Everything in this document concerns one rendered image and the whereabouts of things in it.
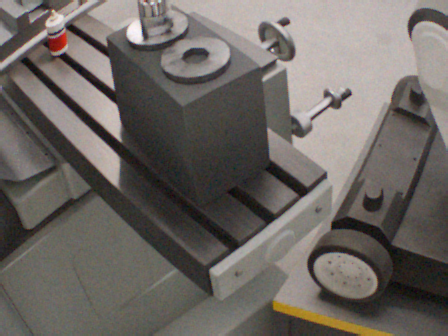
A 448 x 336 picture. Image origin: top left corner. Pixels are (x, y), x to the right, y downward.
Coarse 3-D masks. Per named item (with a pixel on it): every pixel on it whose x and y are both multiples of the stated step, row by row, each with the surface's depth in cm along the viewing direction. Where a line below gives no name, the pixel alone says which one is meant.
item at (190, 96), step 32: (128, 32) 110; (192, 32) 110; (128, 64) 109; (160, 64) 106; (192, 64) 103; (224, 64) 102; (256, 64) 104; (128, 96) 116; (160, 96) 104; (192, 96) 101; (224, 96) 103; (256, 96) 107; (128, 128) 123; (160, 128) 110; (192, 128) 103; (224, 128) 107; (256, 128) 111; (160, 160) 117; (192, 160) 107; (224, 160) 110; (256, 160) 115; (192, 192) 112; (224, 192) 114
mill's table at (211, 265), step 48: (0, 0) 165; (48, 48) 148; (96, 48) 145; (48, 96) 134; (96, 96) 131; (96, 144) 124; (288, 144) 120; (96, 192) 127; (144, 192) 116; (240, 192) 116; (288, 192) 114; (192, 240) 110; (240, 240) 109; (288, 240) 114
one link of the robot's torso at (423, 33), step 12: (420, 24) 125; (432, 24) 123; (420, 36) 126; (432, 36) 124; (444, 36) 123; (420, 48) 128; (432, 48) 126; (444, 48) 124; (420, 60) 131; (432, 60) 128; (444, 60) 126; (420, 72) 134; (432, 72) 131; (444, 72) 129; (420, 84) 137; (432, 84) 133; (444, 84) 132; (432, 96) 139; (444, 96) 135; (432, 108) 144; (444, 108) 141; (444, 120) 144; (444, 132) 146
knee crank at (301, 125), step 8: (328, 88) 186; (328, 96) 186; (336, 96) 184; (344, 96) 189; (320, 104) 184; (328, 104) 185; (336, 104) 185; (296, 112) 180; (304, 112) 180; (312, 112) 183; (320, 112) 184; (296, 120) 179; (304, 120) 179; (312, 120) 183; (296, 128) 180; (304, 128) 179; (312, 128) 181; (296, 136) 183; (304, 136) 181
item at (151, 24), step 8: (168, 0) 105; (144, 8) 105; (152, 8) 105; (160, 8) 105; (168, 8) 106; (144, 16) 106; (152, 16) 106; (160, 16) 106; (168, 16) 107; (144, 24) 107; (152, 24) 107; (160, 24) 107; (168, 24) 108; (144, 32) 109; (152, 32) 108; (160, 32) 108
